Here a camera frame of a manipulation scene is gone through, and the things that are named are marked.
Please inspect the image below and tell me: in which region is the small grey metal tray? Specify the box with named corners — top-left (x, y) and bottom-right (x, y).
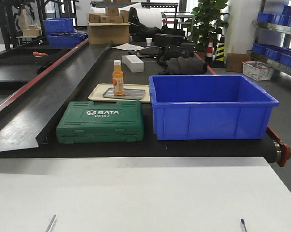
top-left (102, 87), bottom-right (146, 100)

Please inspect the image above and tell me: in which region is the beige plastic tray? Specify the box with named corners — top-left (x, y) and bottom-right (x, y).
top-left (88, 83), bottom-right (151, 103)

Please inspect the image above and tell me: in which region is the orange juice bottle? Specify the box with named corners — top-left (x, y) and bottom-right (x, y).
top-left (112, 60), bottom-right (124, 96)

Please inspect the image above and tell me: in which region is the large blue plastic bin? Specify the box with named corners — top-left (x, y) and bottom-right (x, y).
top-left (149, 74), bottom-right (279, 140)

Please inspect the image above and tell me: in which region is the white foam block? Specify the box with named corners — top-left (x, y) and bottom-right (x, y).
top-left (122, 55), bottom-right (144, 73)

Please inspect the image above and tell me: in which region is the dark grey cloth bundle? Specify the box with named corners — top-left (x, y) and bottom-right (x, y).
top-left (159, 57), bottom-right (207, 75)

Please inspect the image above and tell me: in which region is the green SATA tool case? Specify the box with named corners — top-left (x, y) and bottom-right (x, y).
top-left (56, 101), bottom-right (144, 144)

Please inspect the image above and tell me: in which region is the white paper sheet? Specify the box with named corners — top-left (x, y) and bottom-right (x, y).
top-left (113, 43), bottom-right (143, 51)

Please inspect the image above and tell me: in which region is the white paper cup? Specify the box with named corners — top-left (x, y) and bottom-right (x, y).
top-left (146, 37), bottom-right (152, 46)

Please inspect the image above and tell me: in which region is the black bag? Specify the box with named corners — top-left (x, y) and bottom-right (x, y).
top-left (156, 43), bottom-right (195, 65)

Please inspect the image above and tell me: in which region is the red white traffic cone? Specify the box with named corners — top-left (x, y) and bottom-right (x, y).
top-left (205, 38), bottom-right (213, 64)

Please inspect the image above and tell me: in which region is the large cardboard box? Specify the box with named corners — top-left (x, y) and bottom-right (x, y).
top-left (87, 14), bottom-right (130, 45)

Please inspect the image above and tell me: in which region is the yellow black traffic cone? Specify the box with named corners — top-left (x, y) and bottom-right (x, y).
top-left (210, 35), bottom-right (225, 68)

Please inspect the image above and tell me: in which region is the white foam roll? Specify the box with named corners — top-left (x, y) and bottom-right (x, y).
top-left (137, 8), bottom-right (163, 29)

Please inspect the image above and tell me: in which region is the brown cardboard box floor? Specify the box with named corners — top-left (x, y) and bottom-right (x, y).
top-left (226, 53), bottom-right (251, 73)

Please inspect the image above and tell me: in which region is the green potted plant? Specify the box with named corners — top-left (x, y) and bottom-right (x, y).
top-left (187, 0), bottom-right (229, 50)

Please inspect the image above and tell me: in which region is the blue bin with tools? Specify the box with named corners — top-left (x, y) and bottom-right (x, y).
top-left (47, 33), bottom-right (86, 48)

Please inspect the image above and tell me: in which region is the blue bin stacked upper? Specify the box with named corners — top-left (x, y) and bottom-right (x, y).
top-left (43, 18), bottom-right (74, 35)

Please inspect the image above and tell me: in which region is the metal shelf rack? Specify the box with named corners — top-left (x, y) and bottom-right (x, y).
top-left (247, 0), bottom-right (291, 76)

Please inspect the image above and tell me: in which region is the white wire basket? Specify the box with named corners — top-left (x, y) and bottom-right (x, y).
top-left (242, 61), bottom-right (274, 81)

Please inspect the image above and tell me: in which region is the orange handled tool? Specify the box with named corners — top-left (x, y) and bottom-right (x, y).
top-left (32, 51), bottom-right (48, 57)

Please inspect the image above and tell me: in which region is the red conveyor end bracket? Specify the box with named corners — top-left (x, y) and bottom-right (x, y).
top-left (266, 126), bottom-right (291, 167)

